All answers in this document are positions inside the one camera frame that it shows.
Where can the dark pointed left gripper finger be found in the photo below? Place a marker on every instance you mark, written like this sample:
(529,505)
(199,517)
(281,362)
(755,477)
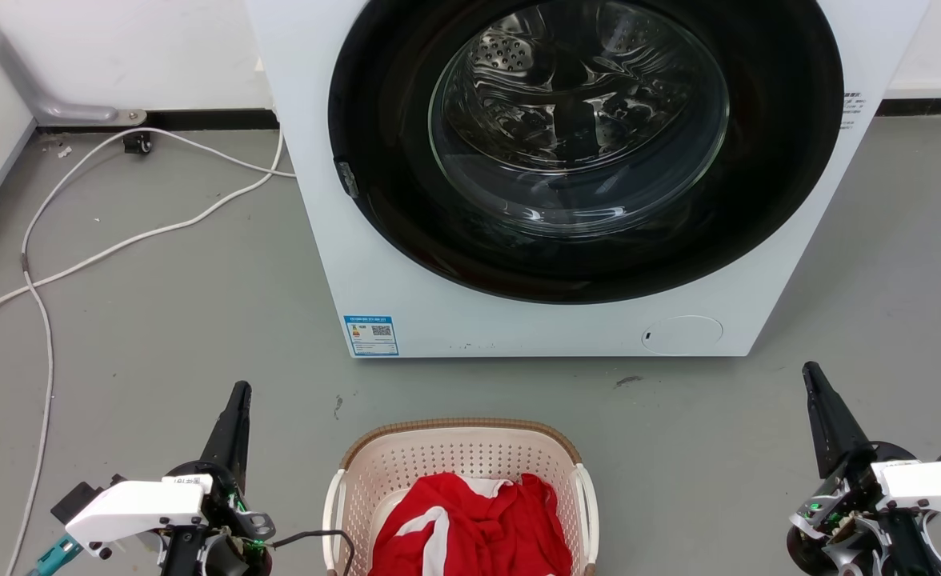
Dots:
(230,432)

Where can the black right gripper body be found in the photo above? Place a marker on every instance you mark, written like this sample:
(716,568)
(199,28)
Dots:
(846,512)

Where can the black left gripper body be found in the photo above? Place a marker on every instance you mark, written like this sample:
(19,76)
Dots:
(218,512)

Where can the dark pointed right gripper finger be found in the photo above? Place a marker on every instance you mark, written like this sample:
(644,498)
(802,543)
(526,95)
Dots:
(832,424)

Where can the beige perforated laundry basket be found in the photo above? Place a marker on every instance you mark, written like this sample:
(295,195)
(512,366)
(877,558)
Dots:
(454,452)

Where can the blue energy label sticker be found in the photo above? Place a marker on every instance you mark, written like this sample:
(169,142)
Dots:
(371,336)

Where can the round white filter cover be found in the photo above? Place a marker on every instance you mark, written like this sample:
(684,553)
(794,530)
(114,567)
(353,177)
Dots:
(682,335)

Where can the red and white garment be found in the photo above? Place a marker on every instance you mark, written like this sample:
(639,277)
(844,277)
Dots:
(494,532)

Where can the white front-load washing machine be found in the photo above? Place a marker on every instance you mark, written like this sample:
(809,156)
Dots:
(510,328)

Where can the small black caster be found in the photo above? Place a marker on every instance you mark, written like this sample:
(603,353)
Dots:
(138,144)

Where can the black round washer door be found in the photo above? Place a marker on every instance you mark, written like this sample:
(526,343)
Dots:
(382,120)

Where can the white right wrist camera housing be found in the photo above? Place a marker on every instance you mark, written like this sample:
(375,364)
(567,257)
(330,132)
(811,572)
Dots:
(930,484)

